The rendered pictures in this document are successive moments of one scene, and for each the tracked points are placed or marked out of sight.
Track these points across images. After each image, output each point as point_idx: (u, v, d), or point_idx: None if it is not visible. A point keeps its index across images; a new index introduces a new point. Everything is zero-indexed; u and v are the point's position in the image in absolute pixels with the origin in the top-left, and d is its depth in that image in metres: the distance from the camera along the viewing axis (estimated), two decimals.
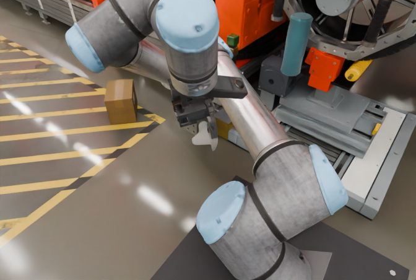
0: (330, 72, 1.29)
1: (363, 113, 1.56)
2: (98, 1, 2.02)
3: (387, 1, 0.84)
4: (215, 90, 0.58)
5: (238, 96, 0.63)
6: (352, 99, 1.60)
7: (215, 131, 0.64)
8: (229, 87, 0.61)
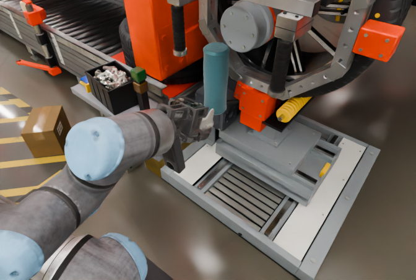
0: (259, 111, 1.09)
1: (311, 149, 1.36)
2: (30, 16, 1.81)
3: (285, 44, 0.64)
4: None
5: None
6: (301, 133, 1.40)
7: None
8: (165, 155, 0.64)
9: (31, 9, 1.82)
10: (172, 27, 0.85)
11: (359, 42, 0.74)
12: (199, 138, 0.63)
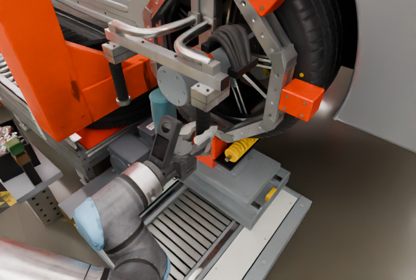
0: None
1: (269, 179, 1.39)
2: None
3: (200, 113, 0.68)
4: (163, 161, 0.62)
5: (177, 132, 0.62)
6: (260, 163, 1.44)
7: (206, 145, 0.68)
8: (165, 141, 0.62)
9: None
10: (112, 80, 0.89)
11: (282, 101, 0.78)
12: None
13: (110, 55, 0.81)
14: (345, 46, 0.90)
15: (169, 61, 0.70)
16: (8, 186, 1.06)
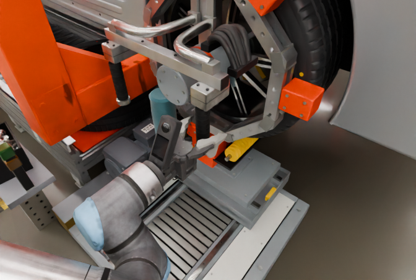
0: None
1: (269, 179, 1.39)
2: None
3: (200, 112, 0.67)
4: (163, 161, 0.62)
5: (177, 132, 0.62)
6: (260, 163, 1.44)
7: (207, 150, 0.67)
8: (165, 141, 0.62)
9: None
10: (112, 80, 0.89)
11: (282, 101, 0.78)
12: None
13: (109, 54, 0.81)
14: (345, 45, 0.90)
15: (169, 61, 0.70)
16: None
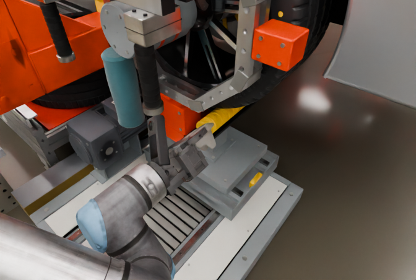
0: (179, 124, 0.95)
1: (254, 163, 1.22)
2: None
3: (139, 50, 0.50)
4: (158, 155, 0.63)
5: (161, 124, 0.65)
6: (244, 145, 1.26)
7: (202, 132, 0.67)
8: (154, 137, 0.64)
9: None
10: (48, 28, 0.71)
11: (255, 47, 0.61)
12: None
13: None
14: None
15: None
16: None
